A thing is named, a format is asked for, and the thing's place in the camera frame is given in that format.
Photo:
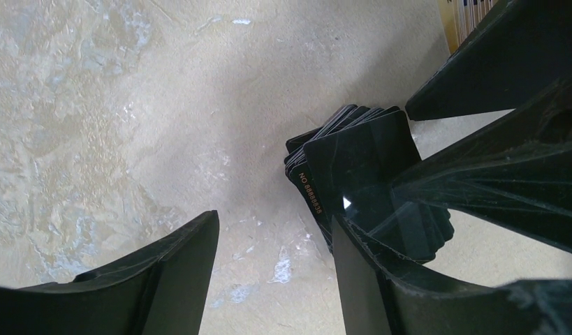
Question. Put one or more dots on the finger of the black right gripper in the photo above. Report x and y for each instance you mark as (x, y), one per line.
(518, 49)
(515, 172)

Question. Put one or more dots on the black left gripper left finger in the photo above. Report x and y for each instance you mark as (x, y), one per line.
(160, 288)

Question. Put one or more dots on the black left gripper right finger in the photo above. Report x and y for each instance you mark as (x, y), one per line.
(384, 292)

